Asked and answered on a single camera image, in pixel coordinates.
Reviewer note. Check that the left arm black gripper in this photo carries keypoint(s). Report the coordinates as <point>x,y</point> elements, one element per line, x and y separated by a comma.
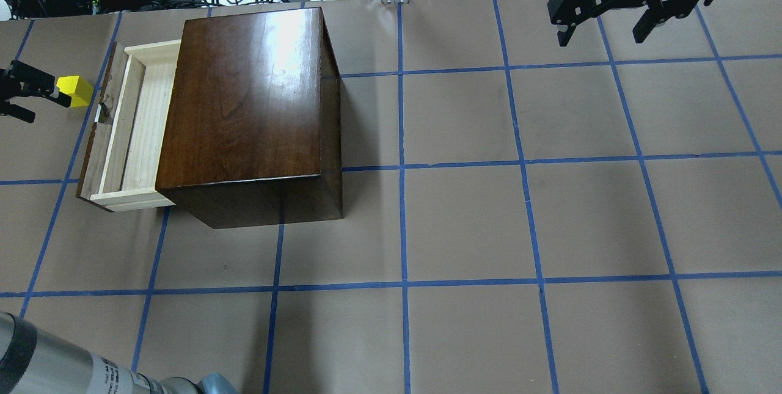
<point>24,79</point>

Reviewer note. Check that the light wood drawer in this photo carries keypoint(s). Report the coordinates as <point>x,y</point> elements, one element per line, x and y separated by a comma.
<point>122,156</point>

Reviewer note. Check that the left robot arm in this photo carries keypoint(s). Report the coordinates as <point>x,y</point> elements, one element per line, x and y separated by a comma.
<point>34,361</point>

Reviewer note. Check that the yellow block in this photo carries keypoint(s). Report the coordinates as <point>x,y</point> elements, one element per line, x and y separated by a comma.
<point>77,88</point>

